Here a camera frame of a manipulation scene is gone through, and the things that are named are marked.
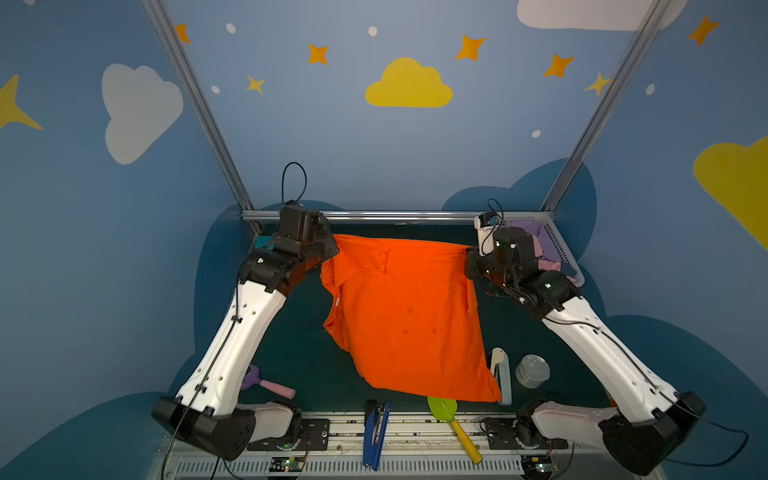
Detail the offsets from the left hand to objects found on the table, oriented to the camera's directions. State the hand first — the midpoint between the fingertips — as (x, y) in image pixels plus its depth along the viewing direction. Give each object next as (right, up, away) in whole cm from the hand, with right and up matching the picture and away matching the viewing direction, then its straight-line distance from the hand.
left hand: (333, 238), depth 71 cm
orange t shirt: (+17, -19, +6) cm, 27 cm away
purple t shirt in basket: (+70, +6, +41) cm, 81 cm away
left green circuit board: (-11, -54, 0) cm, 56 cm away
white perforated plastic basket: (+76, +10, +43) cm, 88 cm away
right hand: (+34, -2, +2) cm, 34 cm away
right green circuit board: (+49, -55, +1) cm, 74 cm away
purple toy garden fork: (-25, -38, +12) cm, 47 cm away
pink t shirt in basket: (+68, -7, +31) cm, 75 cm away
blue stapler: (+10, -46, +3) cm, 47 cm away
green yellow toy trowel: (+29, -45, +7) cm, 54 cm away
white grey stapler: (+45, -35, +13) cm, 59 cm away
